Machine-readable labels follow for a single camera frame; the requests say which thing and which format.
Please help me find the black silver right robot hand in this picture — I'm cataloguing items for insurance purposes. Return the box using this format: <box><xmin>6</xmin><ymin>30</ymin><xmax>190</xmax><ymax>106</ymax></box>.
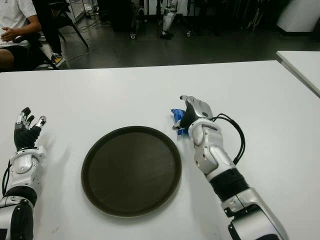
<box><xmin>171</xmin><ymin>94</ymin><xmax>215</xmax><ymax>131</ymax></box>

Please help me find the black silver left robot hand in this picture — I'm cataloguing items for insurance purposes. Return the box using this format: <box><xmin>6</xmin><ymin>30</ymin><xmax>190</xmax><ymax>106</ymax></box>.
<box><xmin>13</xmin><ymin>107</ymin><xmax>48</xmax><ymax>152</ymax></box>

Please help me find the blue Oreo packet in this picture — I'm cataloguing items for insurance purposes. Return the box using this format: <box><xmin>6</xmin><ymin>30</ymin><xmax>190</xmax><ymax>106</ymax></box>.
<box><xmin>167</xmin><ymin>107</ymin><xmax>191</xmax><ymax>138</ymax></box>

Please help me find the black rolling stand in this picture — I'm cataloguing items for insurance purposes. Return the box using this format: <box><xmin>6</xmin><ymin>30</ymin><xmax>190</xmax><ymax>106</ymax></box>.
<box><xmin>178</xmin><ymin>11</ymin><xmax>194</xmax><ymax>38</ymax></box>

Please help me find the yellow black sneaker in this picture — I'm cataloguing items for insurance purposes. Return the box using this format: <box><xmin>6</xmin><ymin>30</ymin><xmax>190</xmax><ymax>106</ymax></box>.
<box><xmin>50</xmin><ymin>51</ymin><xmax>66</xmax><ymax>68</ymax></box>

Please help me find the black office chair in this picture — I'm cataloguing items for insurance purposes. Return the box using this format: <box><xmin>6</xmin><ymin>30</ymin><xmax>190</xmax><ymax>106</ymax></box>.
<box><xmin>13</xmin><ymin>32</ymin><xmax>59</xmax><ymax>70</ymax></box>

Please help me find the round dark brown tray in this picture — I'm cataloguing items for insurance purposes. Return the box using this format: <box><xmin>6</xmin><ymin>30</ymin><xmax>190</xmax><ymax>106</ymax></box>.
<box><xmin>80</xmin><ymin>126</ymin><xmax>183</xmax><ymax>218</ymax></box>

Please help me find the standing white robot background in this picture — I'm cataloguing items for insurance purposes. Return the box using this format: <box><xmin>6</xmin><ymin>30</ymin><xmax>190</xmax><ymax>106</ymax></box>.
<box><xmin>159</xmin><ymin>0</ymin><xmax>180</xmax><ymax>40</ymax></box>

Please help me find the white side table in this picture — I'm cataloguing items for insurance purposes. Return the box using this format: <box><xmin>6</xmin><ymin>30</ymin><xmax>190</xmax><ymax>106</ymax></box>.
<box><xmin>276</xmin><ymin>50</ymin><xmax>320</xmax><ymax>98</ymax></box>

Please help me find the seated person in white shirt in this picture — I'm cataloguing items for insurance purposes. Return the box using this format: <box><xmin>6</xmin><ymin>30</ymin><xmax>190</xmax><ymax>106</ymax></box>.
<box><xmin>0</xmin><ymin>0</ymin><xmax>42</xmax><ymax>72</ymax></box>

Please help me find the black wheeled case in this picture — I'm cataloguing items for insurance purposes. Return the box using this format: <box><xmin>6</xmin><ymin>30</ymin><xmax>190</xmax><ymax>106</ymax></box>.
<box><xmin>109</xmin><ymin>0</ymin><xmax>139</xmax><ymax>40</ymax></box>

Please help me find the white cabinet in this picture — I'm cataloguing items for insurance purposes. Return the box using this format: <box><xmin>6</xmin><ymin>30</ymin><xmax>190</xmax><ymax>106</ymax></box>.
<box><xmin>276</xmin><ymin>0</ymin><xmax>320</xmax><ymax>33</ymax></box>

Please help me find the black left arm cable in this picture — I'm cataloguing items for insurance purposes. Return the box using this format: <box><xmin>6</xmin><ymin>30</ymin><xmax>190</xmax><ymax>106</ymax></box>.
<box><xmin>1</xmin><ymin>159</ymin><xmax>13</xmax><ymax>196</ymax></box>

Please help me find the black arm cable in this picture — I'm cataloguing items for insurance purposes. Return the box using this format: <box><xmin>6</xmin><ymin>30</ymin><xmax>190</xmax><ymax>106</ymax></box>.
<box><xmin>212</xmin><ymin>113</ymin><xmax>246</xmax><ymax>165</ymax></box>
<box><xmin>1</xmin><ymin>159</ymin><xmax>13</xmax><ymax>196</ymax></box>

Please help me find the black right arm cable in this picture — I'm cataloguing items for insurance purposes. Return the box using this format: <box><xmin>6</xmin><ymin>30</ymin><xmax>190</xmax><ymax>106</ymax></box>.
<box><xmin>212</xmin><ymin>113</ymin><xmax>246</xmax><ymax>165</ymax></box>

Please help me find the white floor cable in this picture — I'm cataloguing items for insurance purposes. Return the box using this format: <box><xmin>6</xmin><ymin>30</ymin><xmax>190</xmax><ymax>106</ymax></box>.
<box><xmin>65</xmin><ymin>18</ymin><xmax>113</xmax><ymax>63</ymax></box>

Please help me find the leaning metal frame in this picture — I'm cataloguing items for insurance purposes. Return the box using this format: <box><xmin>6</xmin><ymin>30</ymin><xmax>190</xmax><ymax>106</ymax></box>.
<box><xmin>246</xmin><ymin>6</ymin><xmax>265</xmax><ymax>31</ymax></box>

